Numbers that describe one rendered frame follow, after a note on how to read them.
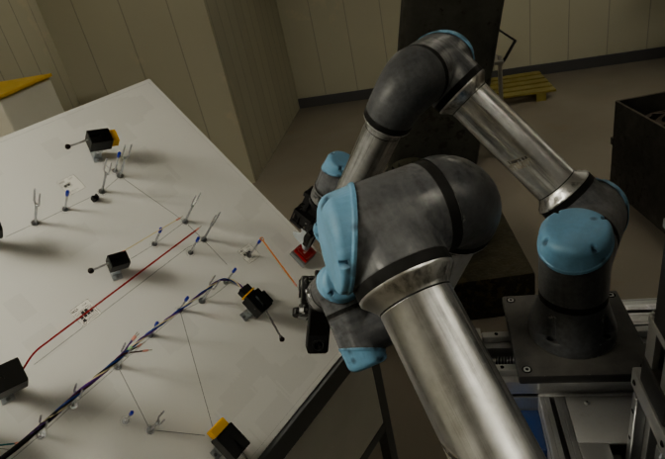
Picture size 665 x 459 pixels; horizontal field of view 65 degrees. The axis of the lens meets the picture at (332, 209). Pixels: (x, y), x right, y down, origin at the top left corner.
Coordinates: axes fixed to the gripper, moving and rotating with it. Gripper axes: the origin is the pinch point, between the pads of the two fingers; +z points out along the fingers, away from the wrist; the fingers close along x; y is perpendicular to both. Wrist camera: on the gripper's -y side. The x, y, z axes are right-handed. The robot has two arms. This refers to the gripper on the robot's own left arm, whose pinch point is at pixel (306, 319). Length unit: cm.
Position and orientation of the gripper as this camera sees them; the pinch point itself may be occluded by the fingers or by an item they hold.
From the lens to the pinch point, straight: 126.1
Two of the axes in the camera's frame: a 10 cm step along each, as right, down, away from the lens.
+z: -2.2, 3.3, 9.2
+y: 0.1, -9.4, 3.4
